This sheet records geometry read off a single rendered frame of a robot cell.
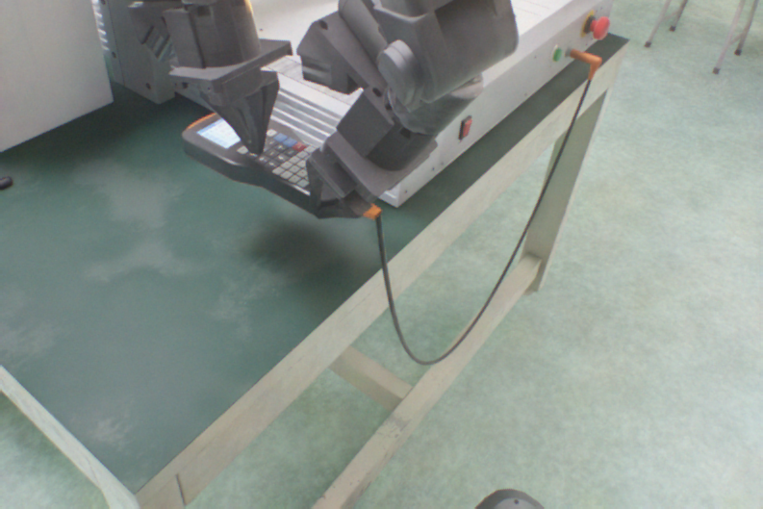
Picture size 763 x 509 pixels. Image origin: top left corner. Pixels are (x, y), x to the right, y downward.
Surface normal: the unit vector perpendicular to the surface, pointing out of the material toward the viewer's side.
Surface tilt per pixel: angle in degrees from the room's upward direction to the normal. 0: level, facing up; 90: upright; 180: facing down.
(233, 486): 0
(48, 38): 90
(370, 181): 30
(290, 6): 0
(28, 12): 90
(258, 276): 0
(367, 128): 90
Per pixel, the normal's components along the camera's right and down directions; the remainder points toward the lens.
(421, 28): 0.41, 0.42
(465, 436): 0.07, -0.75
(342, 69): -0.58, 0.51
